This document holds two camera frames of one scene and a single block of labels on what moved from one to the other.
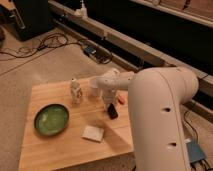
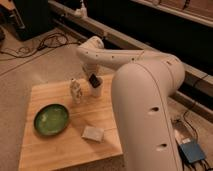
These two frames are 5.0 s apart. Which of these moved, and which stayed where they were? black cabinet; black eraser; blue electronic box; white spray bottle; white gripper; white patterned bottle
Moved: white gripper; black eraser
Stayed: white spray bottle; blue electronic box; white patterned bottle; black cabinet
